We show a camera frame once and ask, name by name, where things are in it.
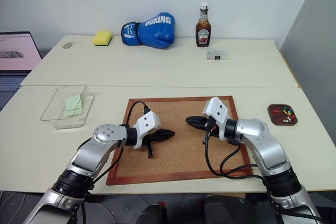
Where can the clear plastic box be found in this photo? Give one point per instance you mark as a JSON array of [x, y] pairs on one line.
[[52, 115]]

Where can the ketchup bottle with white cap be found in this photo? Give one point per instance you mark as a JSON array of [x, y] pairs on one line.
[[203, 32]]

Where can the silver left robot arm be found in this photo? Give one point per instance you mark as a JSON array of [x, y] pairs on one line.
[[86, 155]]

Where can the small clear plastic packet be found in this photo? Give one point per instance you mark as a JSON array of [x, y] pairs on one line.
[[221, 53]]

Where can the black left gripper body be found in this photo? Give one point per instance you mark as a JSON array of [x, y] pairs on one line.
[[153, 137]]

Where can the blue boxing glove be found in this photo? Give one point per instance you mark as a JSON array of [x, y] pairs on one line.
[[155, 31]]

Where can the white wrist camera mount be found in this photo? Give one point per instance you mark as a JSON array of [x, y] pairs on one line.
[[218, 108], [147, 123]]

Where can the open laptop with pink screen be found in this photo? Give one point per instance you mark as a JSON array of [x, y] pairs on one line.
[[15, 53]]

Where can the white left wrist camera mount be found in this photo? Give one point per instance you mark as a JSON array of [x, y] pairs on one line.
[[147, 123]]

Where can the brown wooden tray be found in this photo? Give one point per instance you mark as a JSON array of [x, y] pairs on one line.
[[275, 119]]

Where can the cork board with wooden frame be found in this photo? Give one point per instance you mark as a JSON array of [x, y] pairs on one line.
[[181, 153]]

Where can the green sticky note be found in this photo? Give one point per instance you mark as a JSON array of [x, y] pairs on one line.
[[74, 104]]

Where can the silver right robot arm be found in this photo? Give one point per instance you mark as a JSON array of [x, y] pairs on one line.
[[267, 150]]

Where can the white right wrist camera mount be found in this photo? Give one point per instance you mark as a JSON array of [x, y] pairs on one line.
[[218, 108]]

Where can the round clear tape roll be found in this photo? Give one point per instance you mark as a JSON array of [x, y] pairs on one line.
[[67, 45]]

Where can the yellow sponge with green pad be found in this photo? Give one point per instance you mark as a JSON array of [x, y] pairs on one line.
[[102, 37]]

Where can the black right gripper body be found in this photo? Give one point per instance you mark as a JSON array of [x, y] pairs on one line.
[[212, 129]]

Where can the dark rounded shape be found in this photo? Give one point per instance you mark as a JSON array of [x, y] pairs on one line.
[[214, 211], [155, 214]]

